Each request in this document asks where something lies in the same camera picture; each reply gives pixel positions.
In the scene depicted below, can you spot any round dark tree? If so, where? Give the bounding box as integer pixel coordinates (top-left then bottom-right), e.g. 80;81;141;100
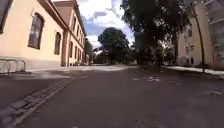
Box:
97;27;132;65

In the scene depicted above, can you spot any grey asphalt road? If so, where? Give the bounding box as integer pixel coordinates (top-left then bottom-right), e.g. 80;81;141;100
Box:
13;65;224;128

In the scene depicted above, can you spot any large dark tree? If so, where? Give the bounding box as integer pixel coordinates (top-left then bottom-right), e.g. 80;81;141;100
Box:
120;0;192;67

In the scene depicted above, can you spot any pale pavement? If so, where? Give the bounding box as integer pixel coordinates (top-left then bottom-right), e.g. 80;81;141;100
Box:
166;65;224;77

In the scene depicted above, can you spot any cobblestone kerb strip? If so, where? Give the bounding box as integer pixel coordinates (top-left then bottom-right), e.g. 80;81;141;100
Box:
0;77;74;128

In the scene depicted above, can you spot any thin leaning tree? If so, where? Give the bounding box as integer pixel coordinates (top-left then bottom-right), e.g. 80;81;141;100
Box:
189;0;206;74

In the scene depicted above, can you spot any grey pavement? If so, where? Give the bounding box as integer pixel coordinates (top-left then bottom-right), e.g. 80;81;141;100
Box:
0;66;88;111

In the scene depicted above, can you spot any yellow building with arched windows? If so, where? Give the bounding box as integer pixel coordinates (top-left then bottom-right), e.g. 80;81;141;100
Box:
0;0;90;72

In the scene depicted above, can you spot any metal bicycle rack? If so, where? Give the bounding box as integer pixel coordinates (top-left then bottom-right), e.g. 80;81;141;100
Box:
0;58;28;74

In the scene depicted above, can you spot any pale multi-storey building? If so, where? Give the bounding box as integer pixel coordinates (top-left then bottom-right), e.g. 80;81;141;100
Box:
176;0;224;71

